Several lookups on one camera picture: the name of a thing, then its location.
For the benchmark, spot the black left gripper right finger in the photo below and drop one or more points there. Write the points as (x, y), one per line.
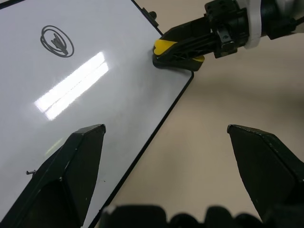
(268, 171)

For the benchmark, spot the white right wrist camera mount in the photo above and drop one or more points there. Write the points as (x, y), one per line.
(254, 23)

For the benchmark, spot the small black whiteboard frame clip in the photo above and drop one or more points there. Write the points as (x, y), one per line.
(152, 15)

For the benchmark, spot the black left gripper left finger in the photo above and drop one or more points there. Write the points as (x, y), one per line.
(59, 180)

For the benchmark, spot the black marker drawing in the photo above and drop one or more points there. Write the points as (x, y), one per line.
(57, 41)

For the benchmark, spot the white whiteboard with black frame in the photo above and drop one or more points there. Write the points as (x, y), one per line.
(95, 99)

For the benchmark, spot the yellow and black whiteboard eraser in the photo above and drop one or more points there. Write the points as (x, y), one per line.
(164, 46)

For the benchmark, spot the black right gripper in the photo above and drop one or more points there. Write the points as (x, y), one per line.
(230, 26)

